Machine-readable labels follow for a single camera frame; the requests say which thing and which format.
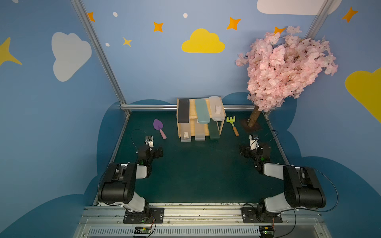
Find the green circuit board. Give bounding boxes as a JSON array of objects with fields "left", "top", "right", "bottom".
[
  {"left": 134, "top": 227, "right": 153, "bottom": 236},
  {"left": 259, "top": 226, "right": 275, "bottom": 238}
]

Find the clear rounded pencil case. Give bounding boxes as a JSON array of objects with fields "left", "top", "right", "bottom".
[{"left": 209, "top": 96, "right": 225, "bottom": 122}]

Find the left green circuit board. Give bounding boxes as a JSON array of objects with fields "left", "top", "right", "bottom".
[{"left": 134, "top": 227, "right": 153, "bottom": 236}]

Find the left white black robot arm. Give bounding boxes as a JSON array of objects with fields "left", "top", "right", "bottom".
[{"left": 98, "top": 145, "right": 164, "bottom": 213}]

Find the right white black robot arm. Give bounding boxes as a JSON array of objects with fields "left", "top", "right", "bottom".
[{"left": 239, "top": 145, "right": 326, "bottom": 215}]

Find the purple toy trowel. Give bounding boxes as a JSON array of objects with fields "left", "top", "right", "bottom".
[{"left": 153, "top": 119, "right": 167, "bottom": 139}]

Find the frosted case with barcode label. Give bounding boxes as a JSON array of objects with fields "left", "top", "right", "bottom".
[{"left": 179, "top": 123, "right": 191, "bottom": 142}]

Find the pink cherry blossom tree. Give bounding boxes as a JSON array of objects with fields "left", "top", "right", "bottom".
[{"left": 235, "top": 26, "right": 338, "bottom": 112}]

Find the green toy rake wooden handle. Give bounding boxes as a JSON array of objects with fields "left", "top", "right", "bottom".
[{"left": 226, "top": 116, "right": 239, "bottom": 137}]

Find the black pencil case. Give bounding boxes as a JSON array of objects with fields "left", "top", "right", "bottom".
[{"left": 178, "top": 98, "right": 190, "bottom": 124}]

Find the frosted case with cap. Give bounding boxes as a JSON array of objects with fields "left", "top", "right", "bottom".
[{"left": 195, "top": 122, "right": 205, "bottom": 141}]

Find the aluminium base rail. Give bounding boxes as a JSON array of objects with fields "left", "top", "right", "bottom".
[{"left": 73, "top": 203, "right": 331, "bottom": 238}]

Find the teal translucent pencil case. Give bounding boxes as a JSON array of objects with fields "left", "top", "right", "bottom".
[{"left": 195, "top": 99, "right": 210, "bottom": 124}]

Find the right green circuit board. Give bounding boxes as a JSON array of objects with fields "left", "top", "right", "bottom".
[{"left": 259, "top": 226, "right": 275, "bottom": 238}]

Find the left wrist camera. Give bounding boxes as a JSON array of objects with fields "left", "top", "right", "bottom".
[{"left": 145, "top": 135, "right": 154, "bottom": 148}]

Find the dark green pencil case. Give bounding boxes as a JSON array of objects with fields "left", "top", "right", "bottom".
[{"left": 208, "top": 120, "right": 220, "bottom": 140}]

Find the wooden two-tier shelf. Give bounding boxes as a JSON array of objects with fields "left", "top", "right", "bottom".
[{"left": 176, "top": 96, "right": 226, "bottom": 142}]

